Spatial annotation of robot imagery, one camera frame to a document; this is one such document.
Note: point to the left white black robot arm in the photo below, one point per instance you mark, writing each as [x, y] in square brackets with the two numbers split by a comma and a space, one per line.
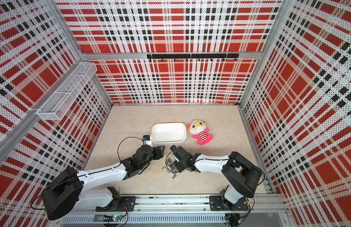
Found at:
[67, 190]

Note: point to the pink white plush doll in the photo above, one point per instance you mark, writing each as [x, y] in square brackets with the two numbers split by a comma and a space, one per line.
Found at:
[200, 132]

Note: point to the black wall hook rail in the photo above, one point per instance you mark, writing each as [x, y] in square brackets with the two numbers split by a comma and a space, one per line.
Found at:
[192, 56]

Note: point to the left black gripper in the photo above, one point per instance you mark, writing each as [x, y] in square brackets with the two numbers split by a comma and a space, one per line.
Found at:
[158, 152]

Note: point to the white plastic storage box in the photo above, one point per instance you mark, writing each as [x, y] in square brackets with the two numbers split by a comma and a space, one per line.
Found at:
[168, 134]

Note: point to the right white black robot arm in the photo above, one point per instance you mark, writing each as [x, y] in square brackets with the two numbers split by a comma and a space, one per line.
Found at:
[243, 176]

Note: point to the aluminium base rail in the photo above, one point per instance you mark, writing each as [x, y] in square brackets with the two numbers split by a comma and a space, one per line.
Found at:
[264, 210]

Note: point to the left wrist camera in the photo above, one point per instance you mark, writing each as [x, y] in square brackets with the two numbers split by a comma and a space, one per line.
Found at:
[147, 140]

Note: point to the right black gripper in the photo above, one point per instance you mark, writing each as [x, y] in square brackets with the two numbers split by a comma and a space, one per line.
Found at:
[178, 168]

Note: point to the white wire mesh basket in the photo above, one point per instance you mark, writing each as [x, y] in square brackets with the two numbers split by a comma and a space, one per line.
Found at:
[58, 104]

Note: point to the green circuit board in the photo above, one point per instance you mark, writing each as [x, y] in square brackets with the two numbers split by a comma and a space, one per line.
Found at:
[112, 218]

